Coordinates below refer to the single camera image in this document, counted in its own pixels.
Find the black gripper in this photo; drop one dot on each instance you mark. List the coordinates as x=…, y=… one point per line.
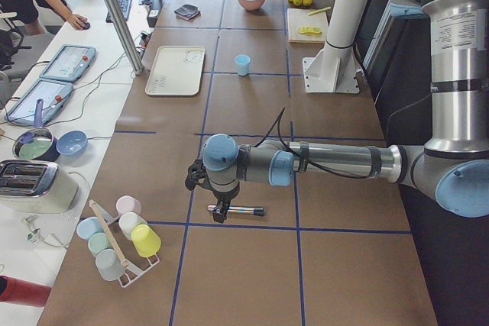
x=224, y=196

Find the yellow plastic cup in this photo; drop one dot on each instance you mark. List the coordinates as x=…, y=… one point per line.
x=145, y=240

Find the light blue plastic cup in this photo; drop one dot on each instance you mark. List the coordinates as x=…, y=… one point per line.
x=242, y=64

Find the white plastic cup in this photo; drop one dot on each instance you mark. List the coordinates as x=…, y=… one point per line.
x=128, y=221

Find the pale pink cup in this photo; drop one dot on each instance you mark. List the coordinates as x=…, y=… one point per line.
x=126, y=204

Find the grey plastic cup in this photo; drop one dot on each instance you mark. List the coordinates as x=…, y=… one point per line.
x=109, y=265

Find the mint green cup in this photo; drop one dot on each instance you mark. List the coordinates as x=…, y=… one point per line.
x=97, y=243

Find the light blue rack cup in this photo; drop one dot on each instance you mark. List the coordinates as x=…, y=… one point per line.
x=88, y=227

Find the steel muddler black tip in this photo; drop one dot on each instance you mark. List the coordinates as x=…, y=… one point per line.
x=255, y=211

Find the folded grey cloth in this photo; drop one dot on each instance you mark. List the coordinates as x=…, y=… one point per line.
x=187, y=12

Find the bamboo cutting board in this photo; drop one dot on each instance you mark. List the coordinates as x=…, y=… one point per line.
x=299, y=17

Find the lemon slice stack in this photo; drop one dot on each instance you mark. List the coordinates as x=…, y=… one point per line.
x=309, y=30

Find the yellow plastic knife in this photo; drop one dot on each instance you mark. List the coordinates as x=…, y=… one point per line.
x=319, y=11

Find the cream bear serving tray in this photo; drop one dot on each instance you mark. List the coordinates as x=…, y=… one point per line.
x=176, y=71

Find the black keyboard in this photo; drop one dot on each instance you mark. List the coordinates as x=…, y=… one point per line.
x=120, y=3

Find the blue bowl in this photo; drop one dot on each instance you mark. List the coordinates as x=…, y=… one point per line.
x=72, y=143

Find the white toaster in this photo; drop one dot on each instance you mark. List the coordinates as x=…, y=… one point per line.
x=36, y=187

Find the blue teach pendant tablet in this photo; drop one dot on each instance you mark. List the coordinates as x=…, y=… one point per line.
x=70, y=63
x=54, y=93

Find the red bottle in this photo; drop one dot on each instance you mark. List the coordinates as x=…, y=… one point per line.
x=21, y=292

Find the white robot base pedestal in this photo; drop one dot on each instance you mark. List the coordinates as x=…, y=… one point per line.
x=332, y=70

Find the aluminium frame post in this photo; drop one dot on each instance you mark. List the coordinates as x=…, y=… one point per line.
x=124, y=36

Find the pot with purple handle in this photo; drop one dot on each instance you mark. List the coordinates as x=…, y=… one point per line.
x=38, y=143

